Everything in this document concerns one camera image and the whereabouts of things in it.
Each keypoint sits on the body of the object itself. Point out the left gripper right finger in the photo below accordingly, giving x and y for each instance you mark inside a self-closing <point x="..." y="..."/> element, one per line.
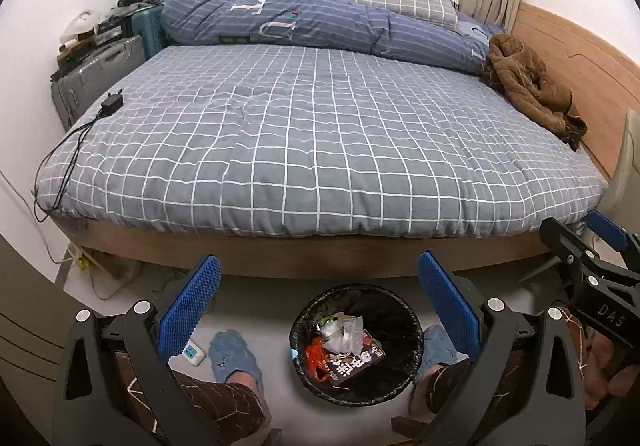
<point x="486" y="330"/>

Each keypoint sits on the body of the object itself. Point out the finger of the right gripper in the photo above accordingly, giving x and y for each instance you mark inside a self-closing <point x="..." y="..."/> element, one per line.
<point x="615" y="236"/>
<point x="580" y="259"/>

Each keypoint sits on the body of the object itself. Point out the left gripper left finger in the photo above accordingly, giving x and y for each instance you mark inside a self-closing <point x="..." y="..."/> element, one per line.
<point x="92" y="405"/>

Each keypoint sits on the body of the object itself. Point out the dark cardboard snack box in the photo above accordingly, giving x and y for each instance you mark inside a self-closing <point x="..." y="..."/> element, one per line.
<point x="344" y="367"/>

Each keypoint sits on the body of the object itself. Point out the red plastic bag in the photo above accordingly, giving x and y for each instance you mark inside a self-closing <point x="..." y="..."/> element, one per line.
<point x="316" y="365"/>

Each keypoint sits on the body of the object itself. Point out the black trash bin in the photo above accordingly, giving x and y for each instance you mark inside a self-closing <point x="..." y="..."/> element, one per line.
<point x="388" y="319"/>

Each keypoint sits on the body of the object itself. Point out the person right hand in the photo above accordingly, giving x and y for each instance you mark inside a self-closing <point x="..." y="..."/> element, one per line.
<point x="599" y="380"/>

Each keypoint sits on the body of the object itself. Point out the brown patterned right trouser leg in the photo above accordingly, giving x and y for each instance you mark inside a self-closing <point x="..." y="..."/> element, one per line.
<point x="434" y="389"/>

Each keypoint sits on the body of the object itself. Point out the brown patterned trouser leg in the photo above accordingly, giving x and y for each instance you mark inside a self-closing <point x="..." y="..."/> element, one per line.
<point x="236" y="409"/>
<point x="434" y="389"/>

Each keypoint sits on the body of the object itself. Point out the white power strip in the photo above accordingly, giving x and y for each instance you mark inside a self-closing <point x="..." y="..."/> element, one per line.
<point x="193" y="353"/>

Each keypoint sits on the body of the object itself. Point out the blue right slipper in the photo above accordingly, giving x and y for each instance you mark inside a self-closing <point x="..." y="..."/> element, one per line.
<point x="437" y="350"/>

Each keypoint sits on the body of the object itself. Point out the blue slipper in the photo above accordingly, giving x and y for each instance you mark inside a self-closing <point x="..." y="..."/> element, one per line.
<point x="231" y="358"/>
<point x="437" y="350"/>

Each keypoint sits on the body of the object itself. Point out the brown patterned left trouser leg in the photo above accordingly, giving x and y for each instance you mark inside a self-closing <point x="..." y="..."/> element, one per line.
<point x="236" y="409"/>

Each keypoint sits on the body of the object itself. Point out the blue left slipper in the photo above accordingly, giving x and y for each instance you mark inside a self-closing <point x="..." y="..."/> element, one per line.
<point x="231" y="358"/>

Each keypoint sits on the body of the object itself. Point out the wooden headboard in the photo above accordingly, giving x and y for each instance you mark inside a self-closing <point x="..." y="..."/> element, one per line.
<point x="604" y="81"/>

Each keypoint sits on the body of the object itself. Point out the brown fleece jacket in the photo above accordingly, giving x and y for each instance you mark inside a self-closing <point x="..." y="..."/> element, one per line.
<point x="520" y="75"/>

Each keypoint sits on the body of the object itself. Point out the grey checked bed sheet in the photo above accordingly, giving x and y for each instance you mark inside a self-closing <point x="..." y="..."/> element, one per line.
<point x="282" y="141"/>

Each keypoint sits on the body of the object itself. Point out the grey suitcase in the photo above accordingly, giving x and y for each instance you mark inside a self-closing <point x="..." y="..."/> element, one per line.
<point x="73" y="93"/>

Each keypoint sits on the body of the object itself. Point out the teal plastic crate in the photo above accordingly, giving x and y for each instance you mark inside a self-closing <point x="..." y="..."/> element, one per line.
<point x="147" y="23"/>

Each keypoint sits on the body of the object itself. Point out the blue striped duvet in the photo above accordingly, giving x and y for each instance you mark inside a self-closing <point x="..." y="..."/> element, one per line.
<point x="337" y="24"/>

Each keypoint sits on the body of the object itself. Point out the brown wooden bed frame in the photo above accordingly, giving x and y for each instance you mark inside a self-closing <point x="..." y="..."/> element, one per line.
<point x="322" y="257"/>

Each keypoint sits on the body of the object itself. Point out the black charger with cable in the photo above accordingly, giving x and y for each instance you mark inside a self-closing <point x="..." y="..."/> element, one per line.
<point x="110" y="105"/>

